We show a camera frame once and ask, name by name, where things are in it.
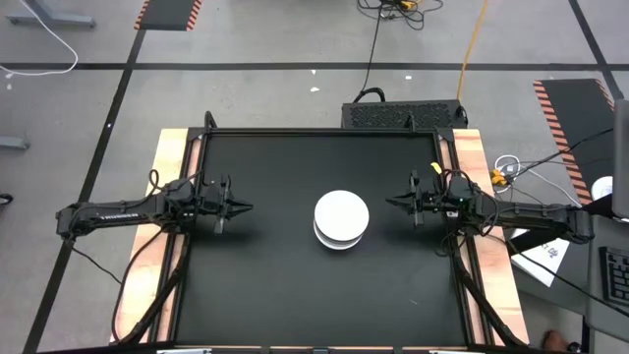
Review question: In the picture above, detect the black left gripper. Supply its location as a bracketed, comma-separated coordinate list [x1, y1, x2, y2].
[200, 175, 255, 235]

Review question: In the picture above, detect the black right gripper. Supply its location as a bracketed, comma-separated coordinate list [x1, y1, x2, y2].
[385, 170, 451, 227]

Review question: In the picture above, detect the large white bowl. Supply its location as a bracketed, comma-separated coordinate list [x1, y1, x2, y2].
[314, 189, 371, 242]

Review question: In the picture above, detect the black computer case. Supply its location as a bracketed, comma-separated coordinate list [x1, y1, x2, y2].
[341, 99, 469, 131]

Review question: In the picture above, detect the black diagonal bar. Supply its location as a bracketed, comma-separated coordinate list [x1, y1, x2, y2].
[505, 196, 615, 253]

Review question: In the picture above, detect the wooden table side board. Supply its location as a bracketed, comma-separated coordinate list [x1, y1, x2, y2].
[450, 128, 531, 345]
[113, 128, 192, 344]

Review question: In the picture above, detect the white paper sheet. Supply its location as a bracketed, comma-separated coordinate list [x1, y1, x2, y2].
[509, 235, 571, 288]

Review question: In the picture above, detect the black hazard-striped floor mat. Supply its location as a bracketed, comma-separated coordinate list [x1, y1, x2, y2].
[533, 78, 616, 207]
[134, 0, 203, 32]

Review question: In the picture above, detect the white cup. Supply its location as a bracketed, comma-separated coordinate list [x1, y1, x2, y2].
[591, 175, 615, 202]

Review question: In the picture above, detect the person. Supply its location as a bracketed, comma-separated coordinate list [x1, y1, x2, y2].
[543, 329, 571, 353]

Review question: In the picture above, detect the grey monitor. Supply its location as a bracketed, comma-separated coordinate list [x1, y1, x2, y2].
[612, 97, 629, 220]

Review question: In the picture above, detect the black keyboard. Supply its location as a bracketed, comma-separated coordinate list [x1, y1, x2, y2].
[599, 245, 629, 307]

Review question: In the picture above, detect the grey metal foot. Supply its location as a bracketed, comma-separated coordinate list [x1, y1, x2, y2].
[0, 136, 30, 151]

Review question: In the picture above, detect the grey desk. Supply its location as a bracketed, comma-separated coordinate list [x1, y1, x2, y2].
[582, 213, 629, 354]

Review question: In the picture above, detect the grey metal desk leg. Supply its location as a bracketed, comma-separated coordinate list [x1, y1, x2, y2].
[7, 0, 97, 30]

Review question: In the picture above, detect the white coiled cable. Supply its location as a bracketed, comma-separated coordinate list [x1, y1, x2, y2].
[493, 153, 584, 207]

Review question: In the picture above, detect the black cable loom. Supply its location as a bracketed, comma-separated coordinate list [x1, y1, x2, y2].
[444, 230, 530, 348]
[117, 223, 194, 345]

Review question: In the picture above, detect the long black cable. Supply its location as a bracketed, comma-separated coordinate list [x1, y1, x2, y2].
[352, 9, 387, 104]

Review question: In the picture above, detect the thin black cable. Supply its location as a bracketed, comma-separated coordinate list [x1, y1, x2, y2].
[505, 243, 629, 319]
[72, 240, 125, 286]
[510, 128, 615, 177]

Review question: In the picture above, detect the brown cable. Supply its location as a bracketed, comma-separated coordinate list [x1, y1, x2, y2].
[110, 168, 171, 343]

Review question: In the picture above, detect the yellow cable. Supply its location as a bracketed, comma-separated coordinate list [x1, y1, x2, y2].
[455, 0, 491, 101]

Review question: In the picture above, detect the tangled black cable bundle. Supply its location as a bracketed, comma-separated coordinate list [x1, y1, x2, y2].
[357, 0, 445, 31]

